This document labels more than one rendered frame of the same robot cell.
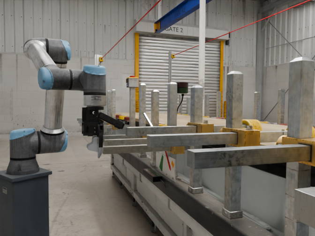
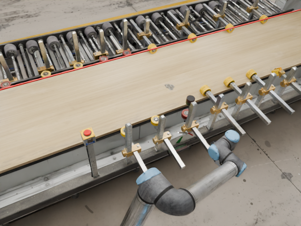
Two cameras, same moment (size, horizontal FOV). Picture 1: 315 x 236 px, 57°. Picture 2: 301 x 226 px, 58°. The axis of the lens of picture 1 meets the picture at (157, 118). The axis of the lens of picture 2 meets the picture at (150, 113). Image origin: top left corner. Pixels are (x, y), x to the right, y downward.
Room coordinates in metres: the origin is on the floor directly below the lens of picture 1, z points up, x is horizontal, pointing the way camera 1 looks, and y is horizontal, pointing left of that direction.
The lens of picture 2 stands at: (1.91, 1.11, 2.52)
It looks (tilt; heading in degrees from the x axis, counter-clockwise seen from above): 50 degrees down; 257
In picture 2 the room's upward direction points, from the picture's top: 6 degrees clockwise
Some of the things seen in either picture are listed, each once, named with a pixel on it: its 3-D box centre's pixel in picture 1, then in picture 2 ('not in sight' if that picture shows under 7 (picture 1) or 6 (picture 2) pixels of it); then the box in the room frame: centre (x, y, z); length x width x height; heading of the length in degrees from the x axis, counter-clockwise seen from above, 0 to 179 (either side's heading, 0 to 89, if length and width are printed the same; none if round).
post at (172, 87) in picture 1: (171, 134); (188, 123); (1.34, -0.07, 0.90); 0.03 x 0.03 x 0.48; 19
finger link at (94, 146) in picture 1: (94, 147); not in sight; (1.17, 0.25, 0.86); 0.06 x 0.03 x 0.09; 109
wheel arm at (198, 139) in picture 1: (232, 136); (247, 100); (0.82, -0.21, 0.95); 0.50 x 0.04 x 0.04; 109
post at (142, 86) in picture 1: (142, 121); (128, 145); (1.81, 0.09, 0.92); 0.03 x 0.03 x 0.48; 19
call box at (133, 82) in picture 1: (132, 83); (88, 136); (2.06, 0.18, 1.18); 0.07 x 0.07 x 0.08; 19
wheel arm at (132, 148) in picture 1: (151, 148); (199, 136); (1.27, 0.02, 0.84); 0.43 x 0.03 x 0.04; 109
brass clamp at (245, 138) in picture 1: (238, 136); (243, 99); (0.85, -0.24, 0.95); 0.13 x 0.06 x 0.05; 19
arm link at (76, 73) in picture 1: (83, 80); (220, 150); (1.28, 0.33, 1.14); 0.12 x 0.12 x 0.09; 31
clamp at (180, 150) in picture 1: (174, 146); (189, 126); (1.32, -0.08, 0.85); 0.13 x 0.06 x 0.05; 19
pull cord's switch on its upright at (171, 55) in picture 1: (171, 88); not in sight; (4.36, -0.21, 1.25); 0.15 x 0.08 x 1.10; 19
